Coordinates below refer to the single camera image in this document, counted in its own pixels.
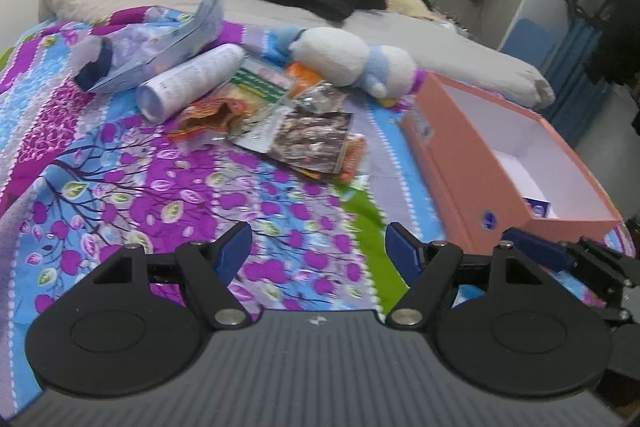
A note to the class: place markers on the blue curtain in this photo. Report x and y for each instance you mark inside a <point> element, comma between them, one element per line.
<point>575,72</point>

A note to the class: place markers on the brown printed snack packet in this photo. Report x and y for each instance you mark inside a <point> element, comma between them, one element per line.
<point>312,137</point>

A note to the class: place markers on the red orange foil snack packet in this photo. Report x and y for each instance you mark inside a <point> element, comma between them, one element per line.
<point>210,119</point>

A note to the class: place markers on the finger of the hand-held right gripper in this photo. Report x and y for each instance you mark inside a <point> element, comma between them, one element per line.
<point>537,247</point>

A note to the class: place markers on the clear silver snack packet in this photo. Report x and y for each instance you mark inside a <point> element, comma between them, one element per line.
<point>322,97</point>

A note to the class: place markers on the blue white snack wrapper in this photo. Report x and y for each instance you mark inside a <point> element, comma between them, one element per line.
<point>539,209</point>

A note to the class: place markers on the green white snack packet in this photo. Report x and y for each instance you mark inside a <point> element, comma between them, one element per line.
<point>262,82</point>

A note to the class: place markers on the grey duvet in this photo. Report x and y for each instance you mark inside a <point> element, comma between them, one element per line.
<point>450,52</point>

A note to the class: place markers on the clear plastic bag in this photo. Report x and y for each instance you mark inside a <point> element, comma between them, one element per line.
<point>165,47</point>

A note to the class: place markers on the pink cardboard box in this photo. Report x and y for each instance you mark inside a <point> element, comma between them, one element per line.
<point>465,167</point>

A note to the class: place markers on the white and blue plush toy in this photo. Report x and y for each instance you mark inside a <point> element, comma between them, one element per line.
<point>330,54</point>

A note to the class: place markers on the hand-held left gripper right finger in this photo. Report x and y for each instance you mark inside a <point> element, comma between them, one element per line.
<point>402,252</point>

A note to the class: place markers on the black hanging coat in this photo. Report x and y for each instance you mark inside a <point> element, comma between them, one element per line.
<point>615,47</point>

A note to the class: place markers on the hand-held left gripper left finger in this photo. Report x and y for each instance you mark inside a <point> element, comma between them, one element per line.
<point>232,249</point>

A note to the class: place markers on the floral printed bed sheet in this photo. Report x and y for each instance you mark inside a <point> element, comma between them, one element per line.
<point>150,187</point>

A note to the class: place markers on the white spray can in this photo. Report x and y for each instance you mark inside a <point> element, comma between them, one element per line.
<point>190,77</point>

